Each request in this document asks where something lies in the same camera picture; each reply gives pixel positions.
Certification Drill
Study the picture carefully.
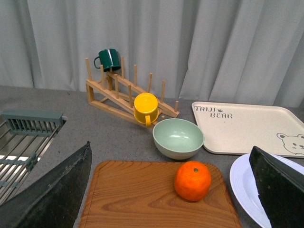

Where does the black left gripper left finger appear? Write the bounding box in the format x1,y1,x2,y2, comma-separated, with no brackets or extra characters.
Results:
0,142,92,228

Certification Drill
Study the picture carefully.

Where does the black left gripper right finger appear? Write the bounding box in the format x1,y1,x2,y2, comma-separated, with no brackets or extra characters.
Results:
249,146,304,228

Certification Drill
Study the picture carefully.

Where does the white round plate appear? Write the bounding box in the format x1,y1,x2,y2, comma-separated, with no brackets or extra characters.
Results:
230,153,300,228

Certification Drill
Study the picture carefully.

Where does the orange fruit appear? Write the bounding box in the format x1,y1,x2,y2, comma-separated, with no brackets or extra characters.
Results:
174,161,212,201

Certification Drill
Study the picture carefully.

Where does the wooden cutting board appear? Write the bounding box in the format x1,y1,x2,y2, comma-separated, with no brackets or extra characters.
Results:
79,161,241,228

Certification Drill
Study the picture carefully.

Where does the metal sink drying rack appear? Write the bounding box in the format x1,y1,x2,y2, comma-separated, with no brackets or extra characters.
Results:
0,109,65,203

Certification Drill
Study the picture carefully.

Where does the cream bear tray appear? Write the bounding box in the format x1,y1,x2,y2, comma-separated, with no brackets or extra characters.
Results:
192,102,304,158

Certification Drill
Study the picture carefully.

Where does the light green bowl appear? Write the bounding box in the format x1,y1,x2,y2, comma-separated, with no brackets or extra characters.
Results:
152,119,205,160

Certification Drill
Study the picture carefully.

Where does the wooden dish rack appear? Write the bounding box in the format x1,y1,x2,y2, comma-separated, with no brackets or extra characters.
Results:
85,56,181,128

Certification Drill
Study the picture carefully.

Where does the yellow mug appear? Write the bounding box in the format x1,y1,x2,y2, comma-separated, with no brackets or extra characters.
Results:
133,93,159,127

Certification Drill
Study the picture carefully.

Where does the grey curtain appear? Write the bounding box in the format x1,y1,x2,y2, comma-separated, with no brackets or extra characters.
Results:
0,0,304,107

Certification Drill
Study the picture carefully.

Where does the dark green mug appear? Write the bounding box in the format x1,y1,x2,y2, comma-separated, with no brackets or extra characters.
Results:
94,48,121,72

